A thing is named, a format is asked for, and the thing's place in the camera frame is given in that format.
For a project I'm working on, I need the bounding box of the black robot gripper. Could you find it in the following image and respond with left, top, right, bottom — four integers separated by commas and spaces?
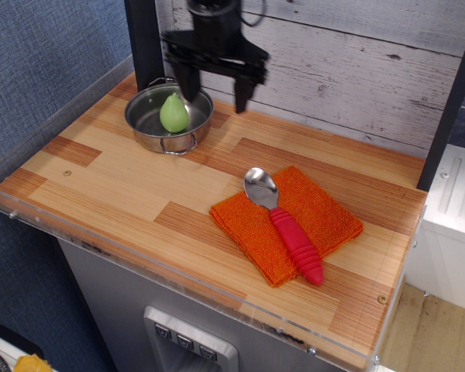
162, 1, 269, 113

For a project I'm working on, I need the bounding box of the green toy pear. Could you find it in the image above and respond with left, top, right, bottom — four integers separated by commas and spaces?
160, 93, 189, 133

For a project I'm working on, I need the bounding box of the small stainless steel pan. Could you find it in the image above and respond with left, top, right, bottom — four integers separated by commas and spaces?
125, 78, 214, 155

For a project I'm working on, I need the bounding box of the orange knitted cloth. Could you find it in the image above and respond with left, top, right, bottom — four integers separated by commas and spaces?
209, 167, 363, 287

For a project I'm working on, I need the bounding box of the clear acrylic table guard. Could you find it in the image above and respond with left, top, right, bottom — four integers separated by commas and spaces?
0, 77, 425, 371

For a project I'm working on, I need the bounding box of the grey cabinet with dispenser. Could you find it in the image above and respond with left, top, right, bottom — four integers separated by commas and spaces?
60, 240, 339, 371

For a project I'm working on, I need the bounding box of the white ribbed side unit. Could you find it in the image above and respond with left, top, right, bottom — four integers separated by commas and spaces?
404, 145, 465, 308

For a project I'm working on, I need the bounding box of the dark left vertical post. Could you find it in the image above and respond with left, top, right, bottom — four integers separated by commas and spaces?
124, 0, 165, 91

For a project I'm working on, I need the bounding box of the dark vertical post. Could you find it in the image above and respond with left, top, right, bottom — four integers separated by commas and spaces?
416, 51, 465, 191
124, 0, 165, 91

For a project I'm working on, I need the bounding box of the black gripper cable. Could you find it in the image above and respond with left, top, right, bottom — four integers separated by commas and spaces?
239, 0, 267, 28

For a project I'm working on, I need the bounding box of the red-handled metal spoon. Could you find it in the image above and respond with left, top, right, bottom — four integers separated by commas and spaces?
243, 167, 324, 285

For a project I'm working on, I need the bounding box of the dark right vertical post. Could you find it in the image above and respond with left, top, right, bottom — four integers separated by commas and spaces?
416, 51, 465, 191

